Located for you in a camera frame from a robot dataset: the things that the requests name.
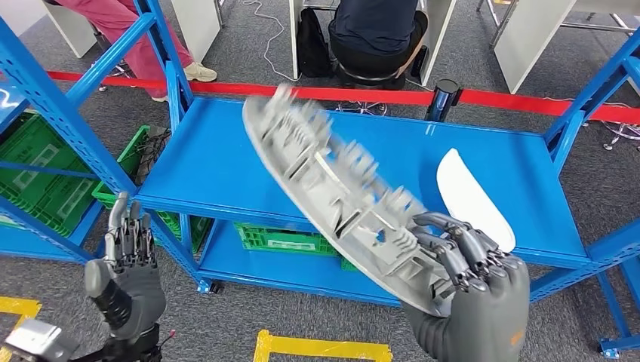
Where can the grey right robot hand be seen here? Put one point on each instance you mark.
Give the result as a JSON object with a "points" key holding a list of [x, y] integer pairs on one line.
{"points": [[495, 315]]}

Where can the white curved plastic part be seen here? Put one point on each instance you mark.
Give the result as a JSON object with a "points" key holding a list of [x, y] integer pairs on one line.
{"points": [[470, 200]]}

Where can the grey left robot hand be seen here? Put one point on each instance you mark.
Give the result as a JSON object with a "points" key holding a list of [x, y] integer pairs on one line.
{"points": [[137, 295]]}

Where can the black stool chrome base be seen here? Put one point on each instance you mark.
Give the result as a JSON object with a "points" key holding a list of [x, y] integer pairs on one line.
{"points": [[622, 135], [370, 80]]}

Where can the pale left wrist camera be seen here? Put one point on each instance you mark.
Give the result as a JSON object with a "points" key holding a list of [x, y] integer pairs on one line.
{"points": [[37, 342]]}

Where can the office chair chrome base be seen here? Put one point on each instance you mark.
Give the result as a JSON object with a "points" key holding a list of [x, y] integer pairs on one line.
{"points": [[117, 75]]}

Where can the dark barrier post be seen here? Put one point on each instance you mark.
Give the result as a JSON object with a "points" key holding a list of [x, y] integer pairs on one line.
{"points": [[442, 102]]}

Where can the yellow floor tape square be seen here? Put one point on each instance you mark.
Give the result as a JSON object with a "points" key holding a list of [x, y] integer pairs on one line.
{"points": [[20, 307], [320, 347]]}

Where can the person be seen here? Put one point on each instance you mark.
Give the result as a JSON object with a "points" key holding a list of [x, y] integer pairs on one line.
{"points": [[375, 30], [140, 45]]}

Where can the red barrier tape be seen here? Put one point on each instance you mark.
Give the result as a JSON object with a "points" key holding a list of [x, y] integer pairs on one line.
{"points": [[225, 90]]}

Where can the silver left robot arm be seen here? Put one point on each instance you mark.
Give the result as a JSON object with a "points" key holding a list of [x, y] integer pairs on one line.
{"points": [[130, 350]]}

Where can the grey plastic wheel hubcap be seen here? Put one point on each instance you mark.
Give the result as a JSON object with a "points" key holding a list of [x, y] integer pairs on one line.
{"points": [[340, 200]]}

